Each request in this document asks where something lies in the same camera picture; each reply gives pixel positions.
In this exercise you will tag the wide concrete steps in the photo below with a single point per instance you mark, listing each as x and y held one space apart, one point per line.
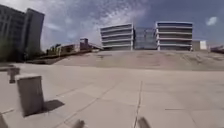
140 59

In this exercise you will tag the pale concrete slab plaza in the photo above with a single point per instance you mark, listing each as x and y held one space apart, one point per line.
133 90

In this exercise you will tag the low brown building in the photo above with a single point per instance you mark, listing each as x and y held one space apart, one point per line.
75 47

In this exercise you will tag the white banded office building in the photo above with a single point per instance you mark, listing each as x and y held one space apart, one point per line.
146 36

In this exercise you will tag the robot's own part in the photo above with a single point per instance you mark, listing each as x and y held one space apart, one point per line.
78 124

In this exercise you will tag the grey concrete block bollard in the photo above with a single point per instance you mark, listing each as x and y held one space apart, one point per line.
13 73
30 95

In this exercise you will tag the small pale building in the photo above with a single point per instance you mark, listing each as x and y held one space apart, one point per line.
199 45

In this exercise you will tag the tall grey building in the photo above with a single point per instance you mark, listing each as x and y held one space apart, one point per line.
20 31

